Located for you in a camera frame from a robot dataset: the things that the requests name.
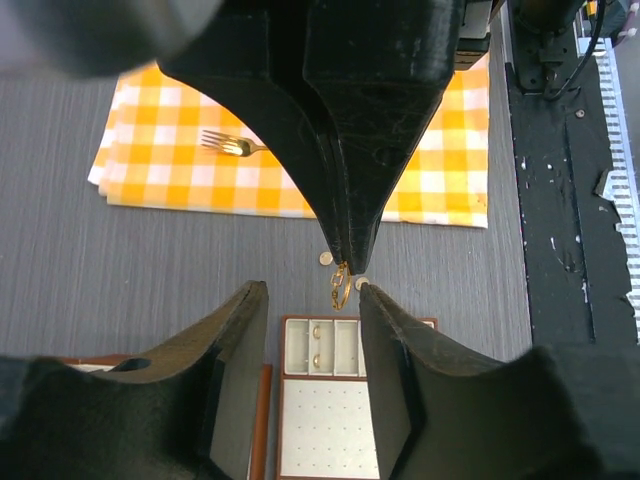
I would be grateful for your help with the white cable duct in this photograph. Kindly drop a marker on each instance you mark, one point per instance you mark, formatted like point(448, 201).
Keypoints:
point(620, 184)

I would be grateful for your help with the brown jewelry box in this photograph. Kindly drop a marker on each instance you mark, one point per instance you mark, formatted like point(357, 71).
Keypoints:
point(208, 414)

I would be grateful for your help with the round gold earring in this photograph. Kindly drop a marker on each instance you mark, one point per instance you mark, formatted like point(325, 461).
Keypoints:
point(360, 282)
point(325, 258)

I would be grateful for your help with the gold fork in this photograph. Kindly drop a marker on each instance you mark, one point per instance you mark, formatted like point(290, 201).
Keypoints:
point(230, 144)

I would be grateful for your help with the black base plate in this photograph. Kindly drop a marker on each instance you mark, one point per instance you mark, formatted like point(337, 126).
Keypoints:
point(578, 281)

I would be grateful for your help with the brown jewelry tray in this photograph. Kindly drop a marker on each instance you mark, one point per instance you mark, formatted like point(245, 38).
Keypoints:
point(325, 428)

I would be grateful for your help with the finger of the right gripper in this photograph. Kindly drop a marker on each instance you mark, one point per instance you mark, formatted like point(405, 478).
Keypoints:
point(379, 69)
point(249, 59)

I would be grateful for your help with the yellow checkered cloth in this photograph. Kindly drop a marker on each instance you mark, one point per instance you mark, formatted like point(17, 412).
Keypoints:
point(151, 155)

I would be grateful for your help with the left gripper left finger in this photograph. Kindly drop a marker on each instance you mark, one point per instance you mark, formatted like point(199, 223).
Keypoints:
point(46, 435)

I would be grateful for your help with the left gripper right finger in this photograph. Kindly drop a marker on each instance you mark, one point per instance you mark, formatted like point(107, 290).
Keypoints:
point(441, 410)

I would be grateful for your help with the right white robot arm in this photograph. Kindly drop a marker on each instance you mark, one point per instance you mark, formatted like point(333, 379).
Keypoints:
point(106, 38)

